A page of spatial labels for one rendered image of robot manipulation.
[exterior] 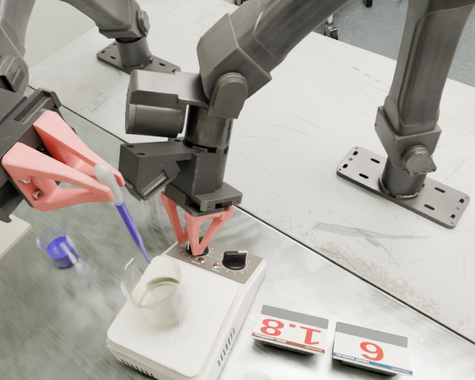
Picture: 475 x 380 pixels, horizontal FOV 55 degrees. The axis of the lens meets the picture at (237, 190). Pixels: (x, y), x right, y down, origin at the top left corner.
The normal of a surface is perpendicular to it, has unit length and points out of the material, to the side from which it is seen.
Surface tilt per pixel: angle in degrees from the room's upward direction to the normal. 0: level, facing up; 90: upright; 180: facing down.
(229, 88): 90
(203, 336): 0
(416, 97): 88
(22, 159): 22
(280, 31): 83
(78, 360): 0
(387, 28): 0
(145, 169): 77
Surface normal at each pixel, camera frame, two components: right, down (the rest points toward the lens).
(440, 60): 0.22, 0.76
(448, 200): -0.07, -0.62
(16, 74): 1.00, 0.00
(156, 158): 0.64, 0.40
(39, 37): 0.79, 0.44
